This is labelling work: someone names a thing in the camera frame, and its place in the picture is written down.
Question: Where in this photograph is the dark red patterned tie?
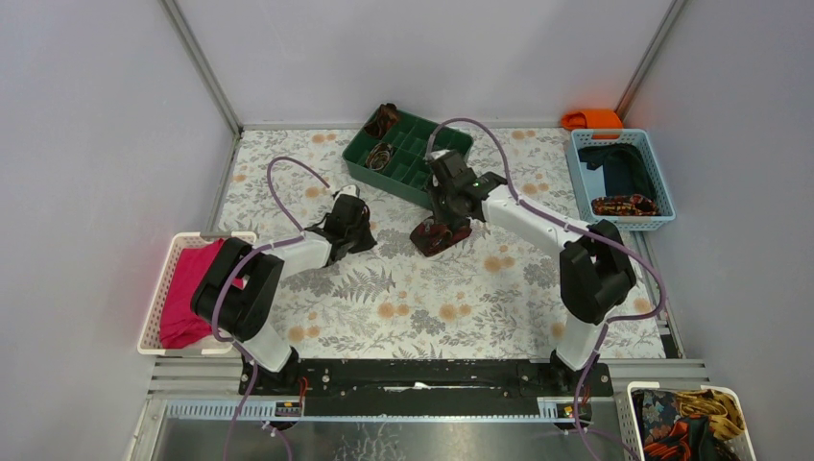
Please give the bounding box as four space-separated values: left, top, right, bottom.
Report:
409 216 471 257

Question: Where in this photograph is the green compartment organizer tray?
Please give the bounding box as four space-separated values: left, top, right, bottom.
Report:
342 109 437 209

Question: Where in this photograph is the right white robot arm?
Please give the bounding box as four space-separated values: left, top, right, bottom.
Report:
425 149 636 396

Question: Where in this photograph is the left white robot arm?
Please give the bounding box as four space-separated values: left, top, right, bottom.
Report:
190 185 376 395

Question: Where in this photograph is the striped rolled tie in tray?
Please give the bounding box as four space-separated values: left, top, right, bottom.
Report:
364 142 395 172

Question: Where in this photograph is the brown rolled tie back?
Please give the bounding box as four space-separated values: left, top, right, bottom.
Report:
363 103 401 139

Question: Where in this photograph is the floral tablecloth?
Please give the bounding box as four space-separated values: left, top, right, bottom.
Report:
216 127 666 361

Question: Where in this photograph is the light blue plastic basket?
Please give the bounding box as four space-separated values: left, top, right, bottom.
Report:
565 129 676 231

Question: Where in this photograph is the orange cloth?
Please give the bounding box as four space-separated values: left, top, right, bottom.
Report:
561 109 624 139

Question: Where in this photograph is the dark navy cloth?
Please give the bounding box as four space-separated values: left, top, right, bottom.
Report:
578 143 656 200

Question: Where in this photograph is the colourful patterned tie in basket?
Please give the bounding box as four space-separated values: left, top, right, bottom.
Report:
591 194 659 216

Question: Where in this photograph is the magenta cloth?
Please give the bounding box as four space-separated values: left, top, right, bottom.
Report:
158 239 225 349

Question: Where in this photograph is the white basket left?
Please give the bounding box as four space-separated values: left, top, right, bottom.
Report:
137 231 257 356

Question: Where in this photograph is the white basket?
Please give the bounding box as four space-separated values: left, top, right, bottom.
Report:
137 231 257 356
614 381 755 460

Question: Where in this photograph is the orange black floral tie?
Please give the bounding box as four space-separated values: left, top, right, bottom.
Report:
632 389 721 460

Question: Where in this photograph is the gold yellow tie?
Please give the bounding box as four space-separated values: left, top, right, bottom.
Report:
675 389 747 441

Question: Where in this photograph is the white basket bottom right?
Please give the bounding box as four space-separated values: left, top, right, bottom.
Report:
614 381 755 460

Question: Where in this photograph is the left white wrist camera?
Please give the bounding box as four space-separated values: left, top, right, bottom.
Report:
332 184 360 200

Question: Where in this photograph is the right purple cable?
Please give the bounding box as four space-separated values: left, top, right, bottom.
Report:
424 117 669 461

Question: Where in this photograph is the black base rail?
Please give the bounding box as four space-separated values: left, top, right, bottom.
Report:
238 358 613 417

